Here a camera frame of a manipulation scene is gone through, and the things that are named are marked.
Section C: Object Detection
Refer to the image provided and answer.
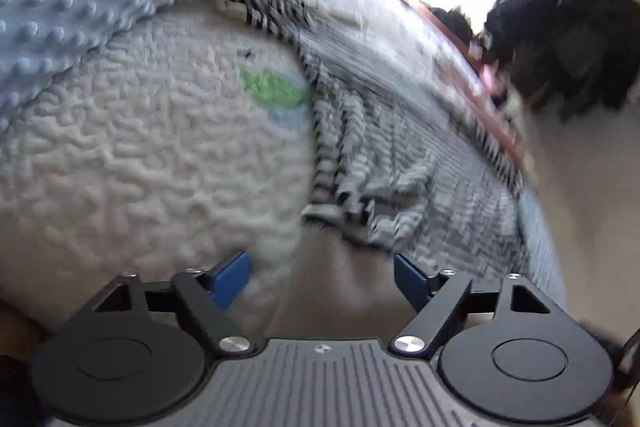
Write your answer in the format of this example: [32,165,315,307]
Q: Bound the hanging dark coats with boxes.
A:
[482,0,640,120]

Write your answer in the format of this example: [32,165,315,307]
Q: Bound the blue dotted blanket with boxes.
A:
[0,0,321,132]

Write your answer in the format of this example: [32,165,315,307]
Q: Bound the printed quilted bedspread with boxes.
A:
[0,0,566,358]

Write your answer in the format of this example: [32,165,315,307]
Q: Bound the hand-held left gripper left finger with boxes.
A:
[62,252,253,356]

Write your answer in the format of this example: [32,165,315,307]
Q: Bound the wooden windowsill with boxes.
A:
[315,0,533,180]

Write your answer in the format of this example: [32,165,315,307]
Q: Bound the pile of dark clothes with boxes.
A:
[429,6,475,48]

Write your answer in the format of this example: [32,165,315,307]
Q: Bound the black white striped garment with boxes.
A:
[210,0,533,270]

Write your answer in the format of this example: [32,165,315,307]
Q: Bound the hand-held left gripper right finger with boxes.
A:
[390,254,583,358]

